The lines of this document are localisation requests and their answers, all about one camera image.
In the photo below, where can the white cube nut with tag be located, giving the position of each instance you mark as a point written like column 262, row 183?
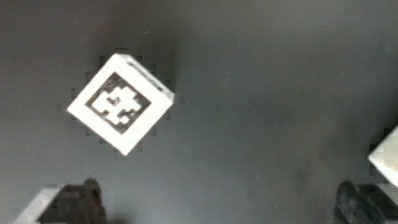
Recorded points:
column 122, row 102

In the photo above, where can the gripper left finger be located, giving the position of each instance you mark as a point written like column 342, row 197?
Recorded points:
column 67, row 204

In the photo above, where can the white cube nut far left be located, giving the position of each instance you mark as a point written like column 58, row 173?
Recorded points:
column 385, row 157

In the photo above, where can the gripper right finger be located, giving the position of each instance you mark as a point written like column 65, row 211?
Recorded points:
column 367, row 204

